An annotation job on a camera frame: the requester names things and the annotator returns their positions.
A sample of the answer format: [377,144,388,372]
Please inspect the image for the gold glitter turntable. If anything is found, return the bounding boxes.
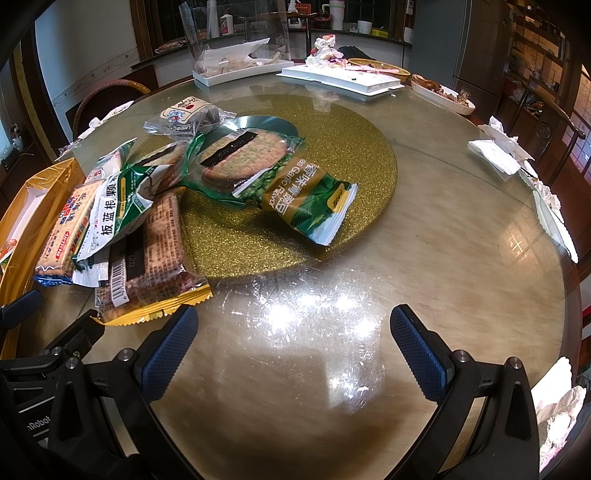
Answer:
[179,110,400,278]

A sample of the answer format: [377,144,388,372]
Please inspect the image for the brown biscuit packet yellow edge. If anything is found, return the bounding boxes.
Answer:
[91,189,214,327]

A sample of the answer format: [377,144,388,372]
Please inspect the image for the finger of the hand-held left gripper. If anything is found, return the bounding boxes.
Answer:
[0,290,44,330]
[45,309,108,357]

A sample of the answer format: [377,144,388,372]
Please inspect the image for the pile of white tissues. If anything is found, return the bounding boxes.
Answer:
[466,115,537,177]

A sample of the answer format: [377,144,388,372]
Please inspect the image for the dark wooden armchair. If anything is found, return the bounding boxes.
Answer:
[505,90,591,188]

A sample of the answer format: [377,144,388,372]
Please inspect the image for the green pea snack packet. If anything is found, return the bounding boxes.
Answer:
[232,154,359,248]

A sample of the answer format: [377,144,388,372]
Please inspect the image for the empty clear wrappers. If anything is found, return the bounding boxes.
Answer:
[55,102,136,160]

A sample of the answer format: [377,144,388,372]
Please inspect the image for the green and white granule sachet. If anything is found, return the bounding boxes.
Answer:
[73,152,155,288]

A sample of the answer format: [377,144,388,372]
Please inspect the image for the wooden bowl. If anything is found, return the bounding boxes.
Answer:
[348,57,411,80]

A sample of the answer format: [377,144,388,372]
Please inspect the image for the gold cardboard box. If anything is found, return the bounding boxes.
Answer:
[0,157,88,361]

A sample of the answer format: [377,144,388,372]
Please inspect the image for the white rectangular cake tray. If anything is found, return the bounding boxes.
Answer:
[276,62,403,101]

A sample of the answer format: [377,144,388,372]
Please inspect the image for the red and blue cracker packet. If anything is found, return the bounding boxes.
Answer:
[34,182,95,288]

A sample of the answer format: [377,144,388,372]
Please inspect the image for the crumpled white tissue pile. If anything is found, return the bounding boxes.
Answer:
[530,357,588,472]

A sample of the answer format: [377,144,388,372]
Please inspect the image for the clear packet with white label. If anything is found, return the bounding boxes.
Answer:
[143,102,237,138]

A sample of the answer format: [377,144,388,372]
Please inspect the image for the white tray with clear cover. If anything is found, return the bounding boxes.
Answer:
[179,0,295,88]

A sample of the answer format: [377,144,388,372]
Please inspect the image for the crumpled tissue with cake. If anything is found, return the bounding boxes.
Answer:
[306,36,348,71]

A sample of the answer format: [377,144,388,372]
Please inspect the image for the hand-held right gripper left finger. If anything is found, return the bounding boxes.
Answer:
[46,304,204,480]

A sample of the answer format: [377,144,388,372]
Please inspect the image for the grey refrigerator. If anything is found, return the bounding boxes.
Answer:
[410,0,514,95]

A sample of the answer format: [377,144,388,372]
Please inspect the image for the wooden chair with curved back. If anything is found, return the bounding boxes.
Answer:
[237,11,320,44]

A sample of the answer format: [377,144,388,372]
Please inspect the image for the white oval dish of food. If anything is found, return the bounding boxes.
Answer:
[410,74,476,116]

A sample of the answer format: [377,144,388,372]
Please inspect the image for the white paper roll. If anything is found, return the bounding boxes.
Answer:
[206,0,221,38]

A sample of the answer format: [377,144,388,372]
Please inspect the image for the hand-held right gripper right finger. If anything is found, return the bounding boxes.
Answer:
[390,304,541,480]

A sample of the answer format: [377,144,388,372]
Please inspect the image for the round-back wooden chair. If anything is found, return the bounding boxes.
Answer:
[71,78,154,140]

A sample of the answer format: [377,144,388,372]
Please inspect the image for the white and red snack packet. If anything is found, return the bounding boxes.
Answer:
[87,140,136,186]

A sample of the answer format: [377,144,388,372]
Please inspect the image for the small green biscuit packet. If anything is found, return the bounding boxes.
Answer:
[124,137,195,197]

